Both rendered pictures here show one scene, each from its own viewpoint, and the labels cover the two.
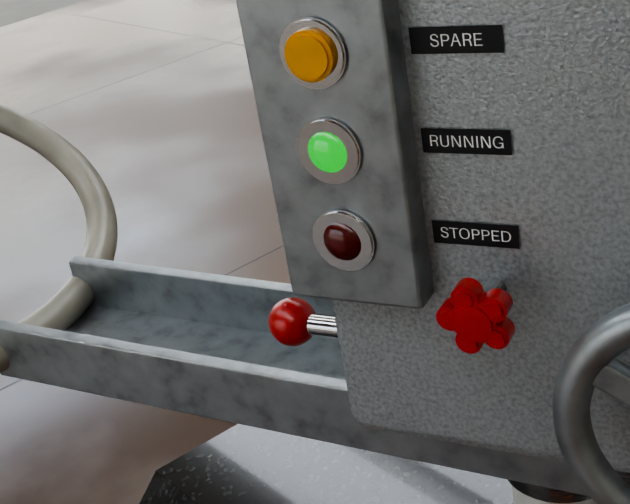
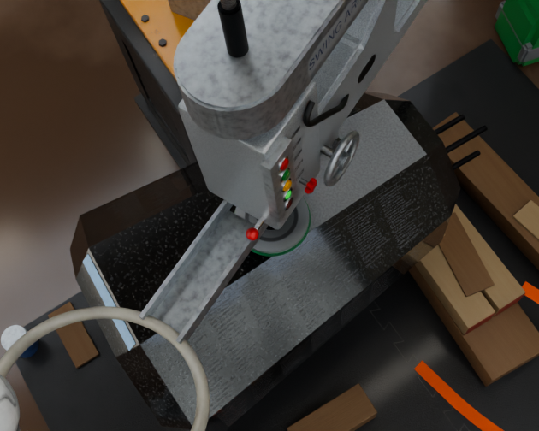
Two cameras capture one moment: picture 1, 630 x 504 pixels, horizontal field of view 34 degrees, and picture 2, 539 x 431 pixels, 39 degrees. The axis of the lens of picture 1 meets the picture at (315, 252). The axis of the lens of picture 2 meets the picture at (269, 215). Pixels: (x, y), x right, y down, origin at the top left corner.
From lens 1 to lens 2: 1.55 m
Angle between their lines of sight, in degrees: 61
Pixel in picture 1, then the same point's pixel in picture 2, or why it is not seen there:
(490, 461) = not seen: hidden behind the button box
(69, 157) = (59, 320)
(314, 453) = (152, 283)
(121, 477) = not seen: outside the picture
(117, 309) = (156, 308)
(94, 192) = (87, 311)
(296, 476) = not seen: hidden behind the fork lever
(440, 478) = (182, 242)
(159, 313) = (168, 292)
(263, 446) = (140, 301)
